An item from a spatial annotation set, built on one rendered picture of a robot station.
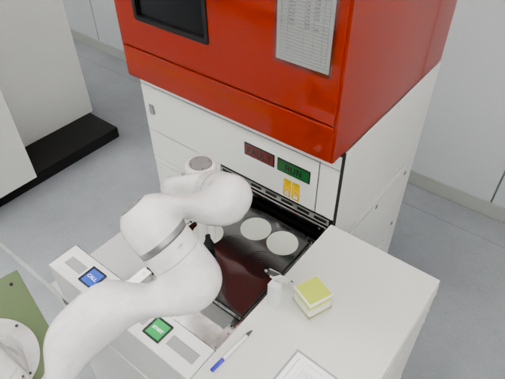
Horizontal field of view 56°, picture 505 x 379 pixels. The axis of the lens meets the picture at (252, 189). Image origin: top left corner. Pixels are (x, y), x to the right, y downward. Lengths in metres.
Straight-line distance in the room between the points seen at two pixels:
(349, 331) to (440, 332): 1.29
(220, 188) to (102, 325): 0.31
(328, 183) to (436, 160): 1.72
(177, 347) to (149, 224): 0.49
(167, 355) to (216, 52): 0.79
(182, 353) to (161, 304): 0.39
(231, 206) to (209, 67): 0.61
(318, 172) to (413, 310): 0.45
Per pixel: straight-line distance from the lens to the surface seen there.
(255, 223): 1.53
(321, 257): 1.37
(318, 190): 1.41
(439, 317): 2.54
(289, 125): 1.27
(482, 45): 2.67
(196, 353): 1.21
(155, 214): 0.80
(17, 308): 1.33
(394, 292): 1.33
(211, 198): 0.85
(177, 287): 0.83
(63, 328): 0.87
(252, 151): 1.49
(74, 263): 1.45
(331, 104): 1.16
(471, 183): 3.04
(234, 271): 1.41
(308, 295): 1.20
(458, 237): 2.94
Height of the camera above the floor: 2.01
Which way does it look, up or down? 42 degrees down
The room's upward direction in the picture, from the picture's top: 1 degrees counter-clockwise
